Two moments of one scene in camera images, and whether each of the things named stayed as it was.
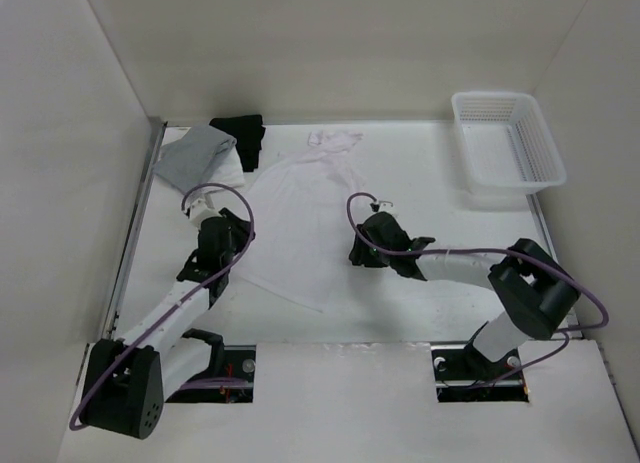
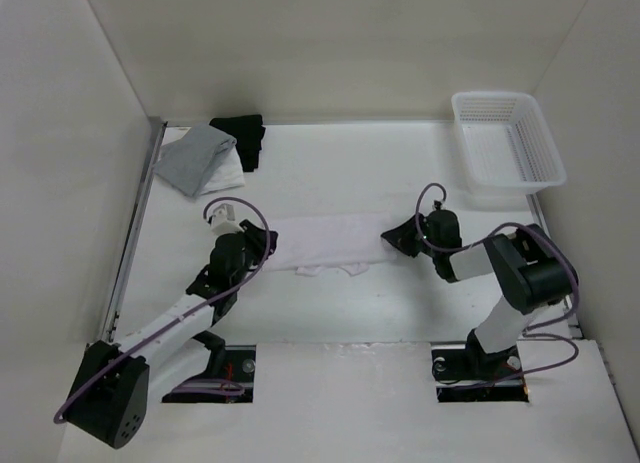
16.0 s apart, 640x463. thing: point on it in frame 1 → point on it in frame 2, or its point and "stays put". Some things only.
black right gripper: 359,254 → 402,236
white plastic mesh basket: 504,146 stays put
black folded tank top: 248,131 stays put
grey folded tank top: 189,161 stays put
